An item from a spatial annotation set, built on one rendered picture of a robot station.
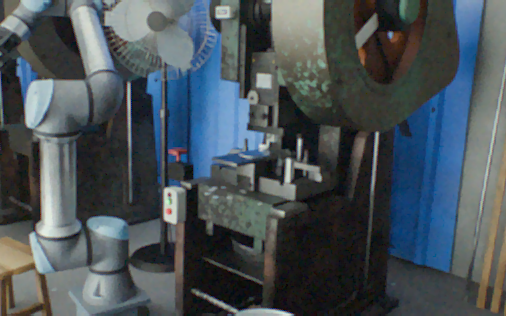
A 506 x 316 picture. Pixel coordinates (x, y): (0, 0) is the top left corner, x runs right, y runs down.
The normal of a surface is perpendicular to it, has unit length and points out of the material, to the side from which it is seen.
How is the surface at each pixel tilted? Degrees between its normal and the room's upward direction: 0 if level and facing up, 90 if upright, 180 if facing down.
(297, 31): 103
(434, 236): 90
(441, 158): 90
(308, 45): 110
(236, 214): 90
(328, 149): 90
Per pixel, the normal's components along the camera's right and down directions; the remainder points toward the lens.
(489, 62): -0.67, 0.13
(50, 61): 0.72, 0.17
